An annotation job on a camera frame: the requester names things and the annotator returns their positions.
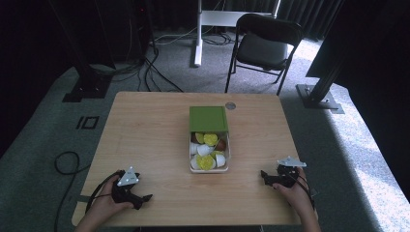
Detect black folding chair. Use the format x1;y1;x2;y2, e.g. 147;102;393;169
223;13;305;97

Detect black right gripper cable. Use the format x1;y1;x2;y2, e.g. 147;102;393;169
288;168;319;211

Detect person's left hand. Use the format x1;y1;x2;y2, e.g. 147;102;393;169
91;174;133;222

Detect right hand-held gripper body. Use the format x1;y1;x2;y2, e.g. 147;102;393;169
267;156;308;189

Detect person's right hand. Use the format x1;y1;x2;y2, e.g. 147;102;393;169
272;166;314;217

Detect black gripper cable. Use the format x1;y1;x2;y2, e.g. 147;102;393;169
288;168;319;211
84;171;123;215

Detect white box tray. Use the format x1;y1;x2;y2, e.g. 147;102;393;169
188;130;232;175

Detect white desk frame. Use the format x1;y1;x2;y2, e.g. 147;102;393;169
192;0;282;69

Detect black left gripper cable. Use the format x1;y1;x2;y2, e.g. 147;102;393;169
84;171;123;215

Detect black computer tower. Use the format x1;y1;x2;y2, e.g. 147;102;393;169
128;0;153;63

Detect bundle of black floor cables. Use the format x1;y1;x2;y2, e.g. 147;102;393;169
90;46;186;94

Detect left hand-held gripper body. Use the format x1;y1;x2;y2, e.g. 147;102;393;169
110;165;143;207

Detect dark curtain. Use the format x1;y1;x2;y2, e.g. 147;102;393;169
221;0;344;42

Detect pile of coffee capsules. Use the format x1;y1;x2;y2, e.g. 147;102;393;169
190;131;228;171

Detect green box sleeve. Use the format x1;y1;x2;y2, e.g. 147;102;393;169
189;105;229;134

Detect light grey floor cables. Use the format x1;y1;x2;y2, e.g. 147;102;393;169
151;26;238;46

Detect black metal stand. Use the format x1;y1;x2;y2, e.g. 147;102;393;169
47;0;114;103
295;47;346;115

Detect black looped floor cable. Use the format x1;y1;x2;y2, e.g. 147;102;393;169
53;151;92;232

